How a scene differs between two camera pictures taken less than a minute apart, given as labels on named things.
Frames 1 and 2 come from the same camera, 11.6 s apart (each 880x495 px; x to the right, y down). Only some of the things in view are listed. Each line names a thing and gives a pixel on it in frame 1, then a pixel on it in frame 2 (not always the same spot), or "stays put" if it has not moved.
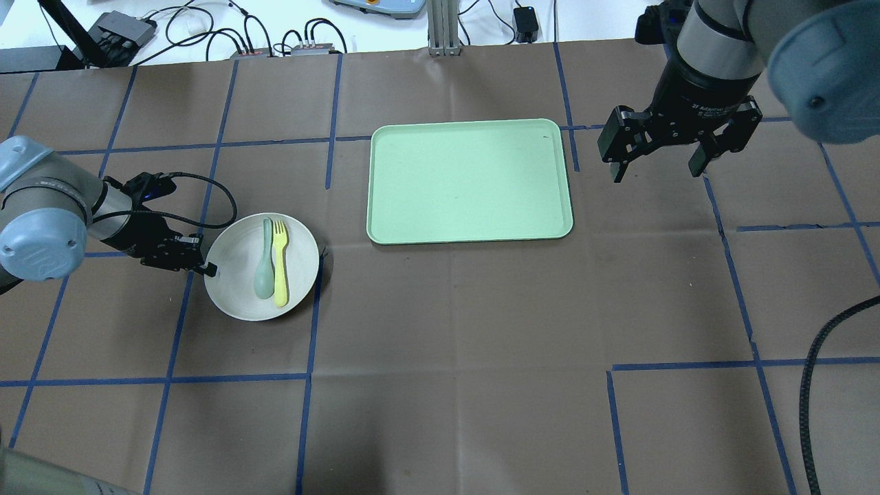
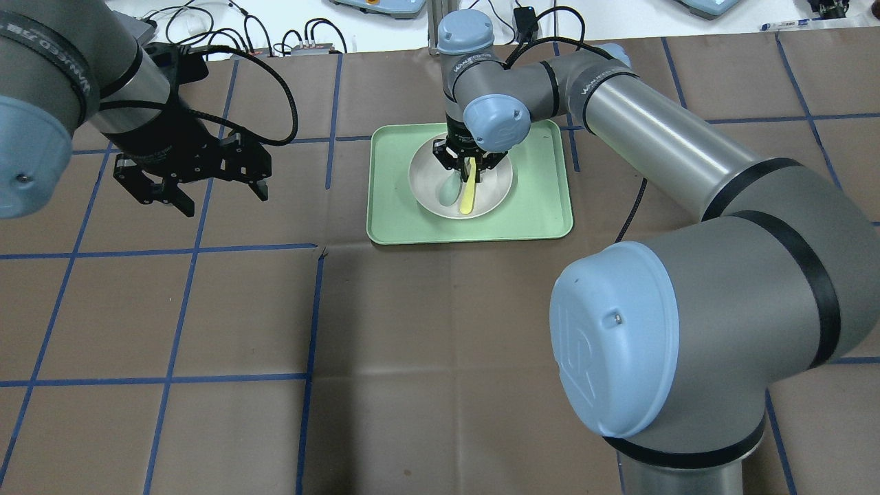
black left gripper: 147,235 → 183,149
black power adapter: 526,25 stays put
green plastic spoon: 265,272 → 450,188
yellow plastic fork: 280,237 → 465,208
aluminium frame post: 443,27 stays put
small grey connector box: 312,49 stays put
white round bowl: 267,264 → 427,174
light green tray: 467,181 stays put
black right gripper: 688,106 → 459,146
